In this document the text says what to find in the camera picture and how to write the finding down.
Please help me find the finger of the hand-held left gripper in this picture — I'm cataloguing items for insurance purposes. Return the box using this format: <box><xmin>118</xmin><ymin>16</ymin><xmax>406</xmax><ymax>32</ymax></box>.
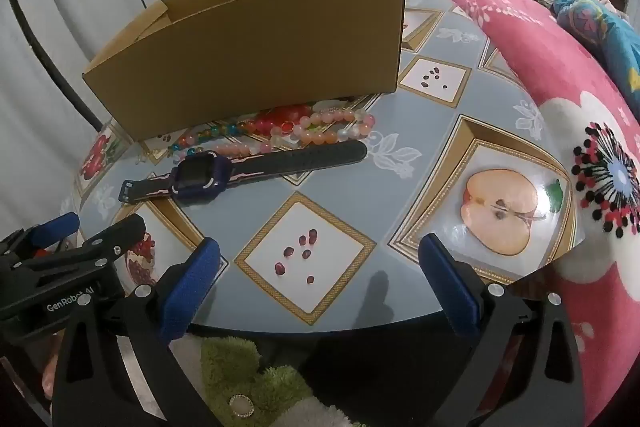
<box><xmin>15</xmin><ymin>214</ymin><xmax>147</xmax><ymax>293</ymax></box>
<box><xmin>0</xmin><ymin>213</ymin><xmax>81</xmax><ymax>267</ymax></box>

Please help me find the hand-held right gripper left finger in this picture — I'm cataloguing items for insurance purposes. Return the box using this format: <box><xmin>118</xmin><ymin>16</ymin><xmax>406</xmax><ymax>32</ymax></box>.
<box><xmin>52</xmin><ymin>237</ymin><xmax>223</xmax><ymax>427</ymax></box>

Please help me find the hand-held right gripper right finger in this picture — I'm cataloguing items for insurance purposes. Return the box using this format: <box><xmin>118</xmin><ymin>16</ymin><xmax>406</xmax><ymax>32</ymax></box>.
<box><xmin>417</xmin><ymin>233</ymin><xmax>586</xmax><ymax>427</ymax></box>

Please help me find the dark blue smartwatch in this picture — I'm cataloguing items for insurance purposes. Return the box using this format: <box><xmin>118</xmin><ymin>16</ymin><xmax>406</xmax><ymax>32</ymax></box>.
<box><xmin>119</xmin><ymin>141</ymin><xmax>368</xmax><ymax>206</ymax></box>

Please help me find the small pale pink bead bracelet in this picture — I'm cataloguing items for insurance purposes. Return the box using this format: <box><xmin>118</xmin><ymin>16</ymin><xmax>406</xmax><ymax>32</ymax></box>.
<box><xmin>187</xmin><ymin>142</ymin><xmax>273</xmax><ymax>158</ymax></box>

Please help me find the multicoloured bead bracelet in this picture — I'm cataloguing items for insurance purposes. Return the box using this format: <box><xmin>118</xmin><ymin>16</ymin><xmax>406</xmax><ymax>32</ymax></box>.
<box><xmin>169</xmin><ymin>121</ymin><xmax>256</xmax><ymax>158</ymax></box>

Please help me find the red bead bracelet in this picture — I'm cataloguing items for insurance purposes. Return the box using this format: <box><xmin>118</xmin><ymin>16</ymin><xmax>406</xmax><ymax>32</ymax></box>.
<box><xmin>247</xmin><ymin>104</ymin><xmax>313</xmax><ymax>132</ymax></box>

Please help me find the peach bead bracelet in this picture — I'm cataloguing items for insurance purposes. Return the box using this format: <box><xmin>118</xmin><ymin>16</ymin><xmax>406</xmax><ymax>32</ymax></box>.
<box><xmin>270</xmin><ymin>109</ymin><xmax>376</xmax><ymax>148</ymax></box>

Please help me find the brown cardboard box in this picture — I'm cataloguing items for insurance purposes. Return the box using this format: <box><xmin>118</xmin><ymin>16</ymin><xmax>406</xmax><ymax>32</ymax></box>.
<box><xmin>82</xmin><ymin>0</ymin><xmax>407</xmax><ymax>142</ymax></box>

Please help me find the green fluffy rug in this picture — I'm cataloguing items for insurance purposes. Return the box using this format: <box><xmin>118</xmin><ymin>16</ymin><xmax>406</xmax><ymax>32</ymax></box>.
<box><xmin>200</xmin><ymin>337</ymin><xmax>321</xmax><ymax>427</ymax></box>

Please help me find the fruit print tablecloth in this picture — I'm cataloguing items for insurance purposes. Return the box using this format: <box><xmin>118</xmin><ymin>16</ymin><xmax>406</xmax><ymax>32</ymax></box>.
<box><xmin>75</xmin><ymin>0</ymin><xmax>586</xmax><ymax>328</ymax></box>

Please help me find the white curtain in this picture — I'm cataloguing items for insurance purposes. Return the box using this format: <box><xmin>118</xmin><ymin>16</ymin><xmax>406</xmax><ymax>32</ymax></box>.
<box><xmin>0</xmin><ymin>0</ymin><xmax>201</xmax><ymax>228</ymax></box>

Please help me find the pink floral blanket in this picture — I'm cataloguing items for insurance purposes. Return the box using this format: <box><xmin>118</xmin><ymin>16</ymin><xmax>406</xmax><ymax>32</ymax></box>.
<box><xmin>405</xmin><ymin>0</ymin><xmax>640</xmax><ymax>427</ymax></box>

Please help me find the blue patterned blanket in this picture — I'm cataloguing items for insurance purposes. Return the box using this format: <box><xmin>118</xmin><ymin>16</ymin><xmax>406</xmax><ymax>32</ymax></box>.
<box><xmin>552</xmin><ymin>0</ymin><xmax>640</xmax><ymax>108</ymax></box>

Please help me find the silver ring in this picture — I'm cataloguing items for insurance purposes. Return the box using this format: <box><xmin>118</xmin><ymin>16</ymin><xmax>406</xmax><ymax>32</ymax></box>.
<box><xmin>229</xmin><ymin>394</ymin><xmax>255</xmax><ymax>419</ymax></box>

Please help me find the black cable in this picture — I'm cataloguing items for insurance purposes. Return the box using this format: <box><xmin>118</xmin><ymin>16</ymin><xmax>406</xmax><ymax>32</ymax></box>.
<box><xmin>4</xmin><ymin>0</ymin><xmax>103</xmax><ymax>130</ymax></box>

